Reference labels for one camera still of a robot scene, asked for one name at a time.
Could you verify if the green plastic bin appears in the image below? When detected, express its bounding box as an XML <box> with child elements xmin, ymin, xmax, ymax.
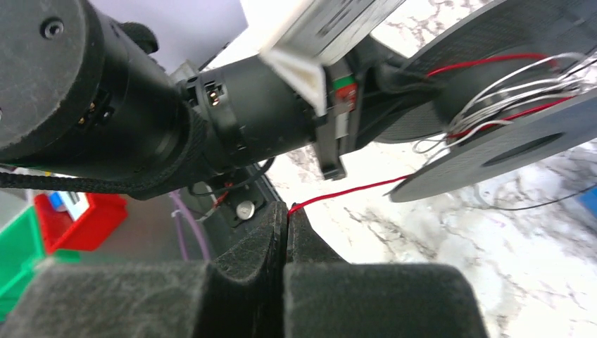
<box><xmin>0</xmin><ymin>205</ymin><xmax>82</xmax><ymax>323</ymax></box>

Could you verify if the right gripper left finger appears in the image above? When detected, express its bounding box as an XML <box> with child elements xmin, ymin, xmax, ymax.
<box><xmin>1</xmin><ymin>202</ymin><xmax>287</xmax><ymax>337</ymax></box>

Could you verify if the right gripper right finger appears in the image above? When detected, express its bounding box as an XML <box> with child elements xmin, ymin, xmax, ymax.
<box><xmin>283</xmin><ymin>211</ymin><xmax>488</xmax><ymax>337</ymax></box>

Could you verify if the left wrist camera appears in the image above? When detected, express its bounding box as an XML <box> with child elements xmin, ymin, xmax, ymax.
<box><xmin>258</xmin><ymin>1</ymin><xmax>402</xmax><ymax>117</ymax></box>

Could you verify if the white wire on spool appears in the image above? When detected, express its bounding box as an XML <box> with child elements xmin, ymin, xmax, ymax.
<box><xmin>411</xmin><ymin>51</ymin><xmax>597</xmax><ymax>155</ymax></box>

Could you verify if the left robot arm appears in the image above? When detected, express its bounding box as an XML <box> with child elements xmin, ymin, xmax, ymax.
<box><xmin>1</xmin><ymin>1</ymin><xmax>336</xmax><ymax>200</ymax></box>

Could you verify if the red wire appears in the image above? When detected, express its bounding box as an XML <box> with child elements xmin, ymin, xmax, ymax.
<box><xmin>287</xmin><ymin>52</ymin><xmax>574</xmax><ymax>218</ymax></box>

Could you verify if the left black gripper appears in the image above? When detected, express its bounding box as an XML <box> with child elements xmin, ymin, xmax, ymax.
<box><xmin>315</xmin><ymin>36</ymin><xmax>444</xmax><ymax>180</ymax></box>

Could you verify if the red plastic bin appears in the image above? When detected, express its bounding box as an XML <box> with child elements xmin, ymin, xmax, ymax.
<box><xmin>33</xmin><ymin>193</ymin><xmax>127</xmax><ymax>254</ymax></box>

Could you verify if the black cable spool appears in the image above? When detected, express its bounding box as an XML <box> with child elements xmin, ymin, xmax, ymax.
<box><xmin>389</xmin><ymin>1</ymin><xmax>596</xmax><ymax>202</ymax></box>

